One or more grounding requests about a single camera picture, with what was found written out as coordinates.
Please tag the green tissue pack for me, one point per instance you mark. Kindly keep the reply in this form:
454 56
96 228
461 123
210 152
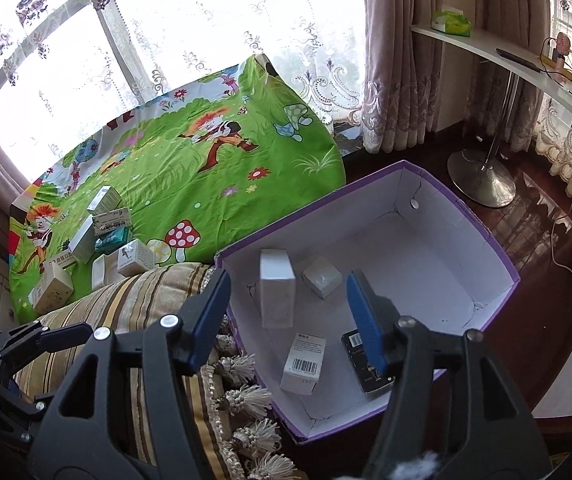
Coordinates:
451 22

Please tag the small grey cube box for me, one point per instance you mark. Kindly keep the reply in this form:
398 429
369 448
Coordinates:
322 277

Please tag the striped beige cushion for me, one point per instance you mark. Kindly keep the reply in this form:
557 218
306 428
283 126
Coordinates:
156 359

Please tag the pink figurine on table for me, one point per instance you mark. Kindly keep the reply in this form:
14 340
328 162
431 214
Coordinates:
561 50

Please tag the plain white tall box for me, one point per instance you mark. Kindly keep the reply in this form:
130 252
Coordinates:
277 289

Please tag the teal medicine box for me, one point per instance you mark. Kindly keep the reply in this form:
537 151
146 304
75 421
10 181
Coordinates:
109 242

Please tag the white plastic case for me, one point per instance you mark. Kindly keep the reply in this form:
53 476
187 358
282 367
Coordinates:
104 271

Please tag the black barcode box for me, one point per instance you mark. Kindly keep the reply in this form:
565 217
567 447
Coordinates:
369 380

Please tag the green cartoon bed sheet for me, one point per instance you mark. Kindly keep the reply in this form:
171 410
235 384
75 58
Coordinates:
198 168

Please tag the mauve floral curtain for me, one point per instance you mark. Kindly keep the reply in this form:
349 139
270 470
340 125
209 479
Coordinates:
402 70

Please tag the beige barcode carton box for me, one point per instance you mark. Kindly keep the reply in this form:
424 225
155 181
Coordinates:
53 289

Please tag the white orange logo box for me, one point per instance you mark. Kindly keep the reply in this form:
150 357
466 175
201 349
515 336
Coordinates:
63 259

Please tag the white box pink stain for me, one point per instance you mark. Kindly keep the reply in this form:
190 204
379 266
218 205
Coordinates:
134 258

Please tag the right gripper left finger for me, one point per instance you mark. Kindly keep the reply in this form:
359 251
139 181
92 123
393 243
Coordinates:
131 399

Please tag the black remote on table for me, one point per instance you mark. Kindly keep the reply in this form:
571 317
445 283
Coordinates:
518 60

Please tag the purple cardboard storage box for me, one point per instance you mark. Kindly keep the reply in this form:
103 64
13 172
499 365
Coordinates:
416 242

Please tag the white curved side table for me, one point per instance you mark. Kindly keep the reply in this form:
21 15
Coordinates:
503 100

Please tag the white lace sheer curtain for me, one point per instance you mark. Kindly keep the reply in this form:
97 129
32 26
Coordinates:
68 66

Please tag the white green patterned box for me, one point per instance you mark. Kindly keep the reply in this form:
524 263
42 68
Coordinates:
111 220

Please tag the white barcode small box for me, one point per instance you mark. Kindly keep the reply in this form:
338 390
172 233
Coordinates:
82 244

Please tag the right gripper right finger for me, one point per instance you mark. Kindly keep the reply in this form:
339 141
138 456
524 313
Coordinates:
453 406

